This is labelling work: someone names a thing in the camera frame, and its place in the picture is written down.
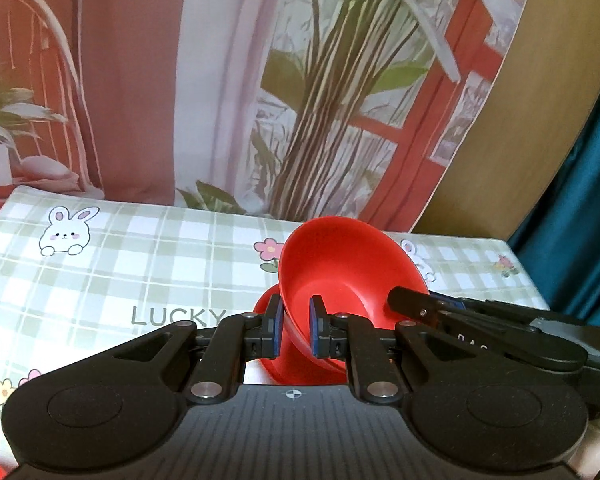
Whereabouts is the red plastic bowl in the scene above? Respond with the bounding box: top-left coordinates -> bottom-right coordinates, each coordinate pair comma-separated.
261,302 -> 347,386
278,217 -> 428,358

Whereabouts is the teal curtain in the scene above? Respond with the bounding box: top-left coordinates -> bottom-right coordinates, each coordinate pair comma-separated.
508,58 -> 600,328

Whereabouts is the green plaid bunny tablecloth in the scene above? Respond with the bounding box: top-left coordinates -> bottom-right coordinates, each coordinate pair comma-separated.
0,184 -> 552,470

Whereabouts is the printed room scene backdrop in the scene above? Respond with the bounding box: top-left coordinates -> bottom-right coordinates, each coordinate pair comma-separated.
0,0 -> 527,231

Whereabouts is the wooden headboard panel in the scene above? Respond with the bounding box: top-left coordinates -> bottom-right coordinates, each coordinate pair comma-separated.
415,0 -> 600,240

